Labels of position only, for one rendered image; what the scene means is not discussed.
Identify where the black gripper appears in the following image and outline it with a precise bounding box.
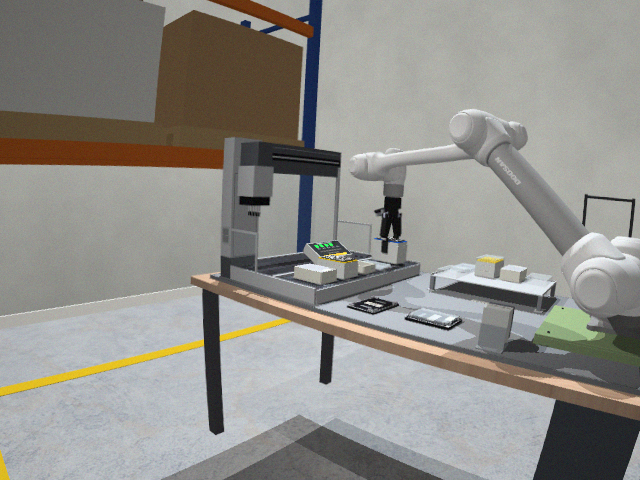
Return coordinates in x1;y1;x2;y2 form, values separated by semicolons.
380;197;402;253

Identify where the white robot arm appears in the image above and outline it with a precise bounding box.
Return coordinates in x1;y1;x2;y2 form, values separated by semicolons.
349;109;640;340

